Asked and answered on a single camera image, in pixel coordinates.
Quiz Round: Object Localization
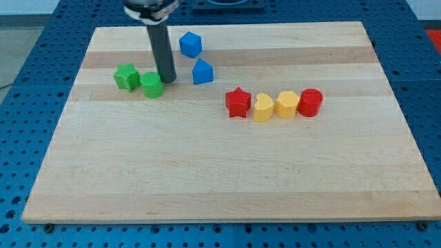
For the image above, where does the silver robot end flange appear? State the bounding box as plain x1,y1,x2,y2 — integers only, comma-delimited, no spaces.
123,0,180,22

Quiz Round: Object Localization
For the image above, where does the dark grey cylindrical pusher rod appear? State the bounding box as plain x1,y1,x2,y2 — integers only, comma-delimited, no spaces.
147,21,176,83

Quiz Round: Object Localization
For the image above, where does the green cylinder block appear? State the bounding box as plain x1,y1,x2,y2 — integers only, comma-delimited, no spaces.
140,72,164,99

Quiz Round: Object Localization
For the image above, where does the green star block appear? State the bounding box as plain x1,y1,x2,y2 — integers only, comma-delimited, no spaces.
113,63,140,92

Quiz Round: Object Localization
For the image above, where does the red star block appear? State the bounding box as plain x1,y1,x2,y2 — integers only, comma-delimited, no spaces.
225,87,252,118

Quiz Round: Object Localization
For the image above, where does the blue cube block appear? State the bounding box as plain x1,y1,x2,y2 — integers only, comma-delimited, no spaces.
179,32,203,59

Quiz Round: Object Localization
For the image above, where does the blue pentagon house block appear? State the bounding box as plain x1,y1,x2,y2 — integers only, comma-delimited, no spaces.
192,59,214,85

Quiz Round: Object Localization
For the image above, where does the yellow heart block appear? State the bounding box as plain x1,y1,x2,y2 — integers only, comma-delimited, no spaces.
254,93,274,123

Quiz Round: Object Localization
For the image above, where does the light wooden board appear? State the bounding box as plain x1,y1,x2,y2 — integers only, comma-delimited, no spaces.
22,21,440,224

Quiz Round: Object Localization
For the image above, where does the yellow hexagon block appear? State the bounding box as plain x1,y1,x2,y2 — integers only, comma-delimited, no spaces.
275,91,300,119

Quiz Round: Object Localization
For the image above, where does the red cylinder block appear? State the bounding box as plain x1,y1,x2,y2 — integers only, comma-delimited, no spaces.
298,88,323,117

